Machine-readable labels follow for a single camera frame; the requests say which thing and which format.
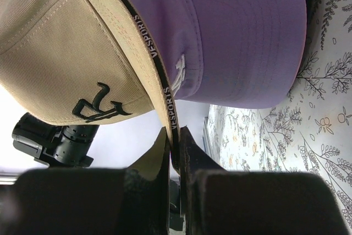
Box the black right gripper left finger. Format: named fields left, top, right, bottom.
left=1, top=129, right=169, bottom=234

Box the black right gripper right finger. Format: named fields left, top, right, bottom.
left=179, top=127, right=345, bottom=234

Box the beige sport cap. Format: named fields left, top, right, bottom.
left=1, top=0, right=180, bottom=171

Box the purple cap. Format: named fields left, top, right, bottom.
left=129, top=0, right=307, bottom=109

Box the pink cap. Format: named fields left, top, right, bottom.
left=298, top=38, right=307, bottom=69

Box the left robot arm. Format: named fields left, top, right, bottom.
left=12, top=113, right=99, bottom=168

